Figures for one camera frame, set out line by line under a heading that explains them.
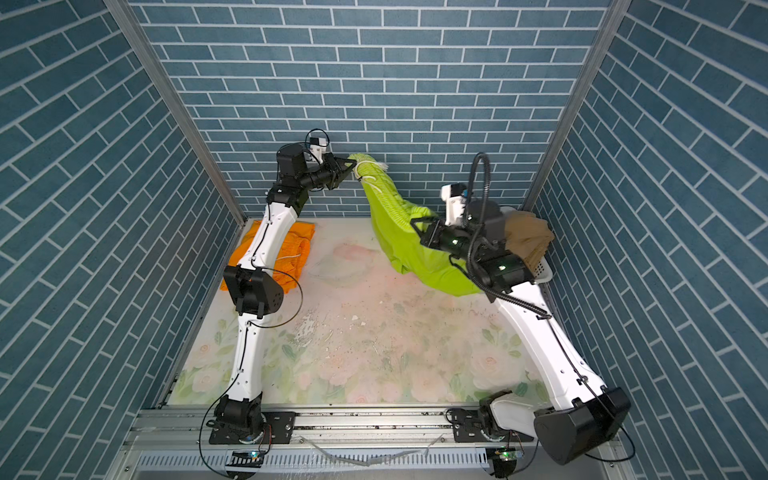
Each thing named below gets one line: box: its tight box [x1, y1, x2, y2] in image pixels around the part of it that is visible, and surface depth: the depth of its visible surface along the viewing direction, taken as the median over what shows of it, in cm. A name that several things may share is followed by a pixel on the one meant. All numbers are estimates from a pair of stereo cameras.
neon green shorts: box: [353, 155, 482, 297], surface depth 81 cm
